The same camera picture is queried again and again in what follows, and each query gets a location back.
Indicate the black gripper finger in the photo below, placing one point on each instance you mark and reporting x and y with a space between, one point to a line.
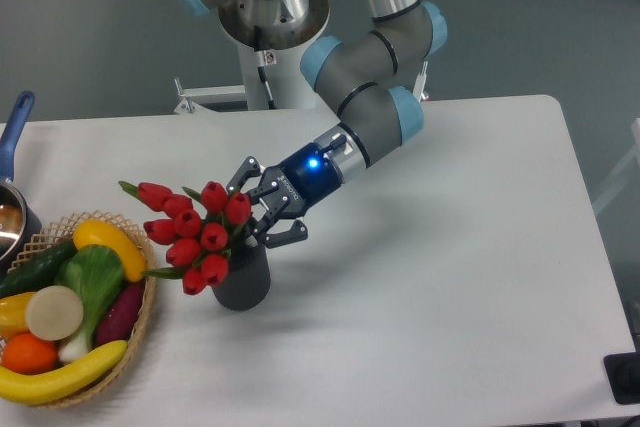
248 169
261 234

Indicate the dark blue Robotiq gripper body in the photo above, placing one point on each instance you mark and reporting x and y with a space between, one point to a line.
297 183

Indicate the red tulip bouquet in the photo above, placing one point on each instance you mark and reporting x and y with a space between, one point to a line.
200 229

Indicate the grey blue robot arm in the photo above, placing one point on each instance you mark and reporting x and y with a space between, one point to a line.
350 79

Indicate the dark grey ribbed vase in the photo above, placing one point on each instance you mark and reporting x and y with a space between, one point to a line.
248 280

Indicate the green bok choy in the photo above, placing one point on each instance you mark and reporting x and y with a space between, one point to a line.
95 274

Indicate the woven wicker basket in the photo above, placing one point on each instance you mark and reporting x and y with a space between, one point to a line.
61 230

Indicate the purple sweet potato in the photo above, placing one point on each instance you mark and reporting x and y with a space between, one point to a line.
121 317

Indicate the dark green cucumber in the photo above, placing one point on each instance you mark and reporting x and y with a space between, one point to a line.
39 271

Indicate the beige round slice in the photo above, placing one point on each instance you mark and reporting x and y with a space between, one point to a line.
54 313

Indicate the yellow bell pepper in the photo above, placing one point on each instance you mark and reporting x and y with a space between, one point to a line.
12 314

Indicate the orange fruit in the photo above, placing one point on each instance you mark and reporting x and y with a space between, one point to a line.
29 355

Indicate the yellow banana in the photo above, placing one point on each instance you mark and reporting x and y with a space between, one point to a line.
59 383

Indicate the black device at edge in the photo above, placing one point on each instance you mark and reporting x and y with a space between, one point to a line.
623 376

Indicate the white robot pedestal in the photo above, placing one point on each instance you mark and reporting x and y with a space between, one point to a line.
273 80

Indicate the white mounting bracket frame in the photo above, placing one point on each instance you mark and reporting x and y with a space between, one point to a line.
193 100

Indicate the blue handled saucepan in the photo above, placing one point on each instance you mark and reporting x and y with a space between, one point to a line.
18 222

